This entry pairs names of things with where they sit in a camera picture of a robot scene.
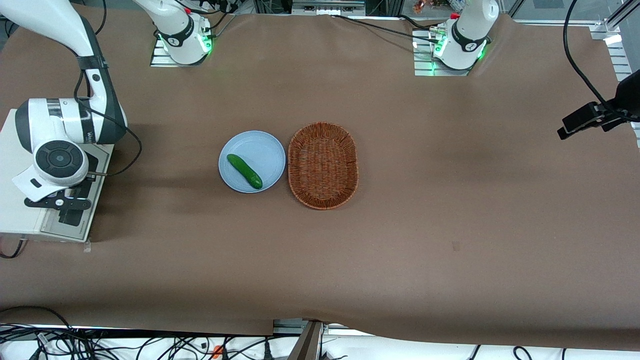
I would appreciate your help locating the white toaster oven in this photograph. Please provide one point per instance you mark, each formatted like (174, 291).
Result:
(12, 215)

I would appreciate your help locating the green cucumber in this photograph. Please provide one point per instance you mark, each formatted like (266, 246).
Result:
(244, 171)

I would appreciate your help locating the aluminium side rail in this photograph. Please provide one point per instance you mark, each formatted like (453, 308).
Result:
(620, 55)

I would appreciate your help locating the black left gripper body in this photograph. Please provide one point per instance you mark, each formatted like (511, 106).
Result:
(611, 114)

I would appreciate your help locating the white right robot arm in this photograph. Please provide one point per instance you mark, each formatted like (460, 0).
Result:
(60, 127)

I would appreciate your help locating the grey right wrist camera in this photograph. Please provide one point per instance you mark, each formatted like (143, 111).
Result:
(31, 184)

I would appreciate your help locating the light blue plate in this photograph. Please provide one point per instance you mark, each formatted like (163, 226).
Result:
(260, 150)

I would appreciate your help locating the oven door with dark window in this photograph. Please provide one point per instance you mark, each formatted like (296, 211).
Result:
(80, 225)

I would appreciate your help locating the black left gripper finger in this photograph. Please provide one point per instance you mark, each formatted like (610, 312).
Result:
(582, 116)
(580, 130)

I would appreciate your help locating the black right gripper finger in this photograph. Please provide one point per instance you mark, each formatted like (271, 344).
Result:
(73, 193)

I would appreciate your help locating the brown table cover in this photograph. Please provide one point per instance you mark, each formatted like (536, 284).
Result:
(425, 225)

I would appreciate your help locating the clear tape piece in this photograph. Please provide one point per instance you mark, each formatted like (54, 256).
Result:
(87, 246)

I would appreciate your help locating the brown wicker basket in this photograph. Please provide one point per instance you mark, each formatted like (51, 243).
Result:
(323, 166)

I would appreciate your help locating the aluminium frame profile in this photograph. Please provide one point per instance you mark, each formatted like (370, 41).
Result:
(309, 342)

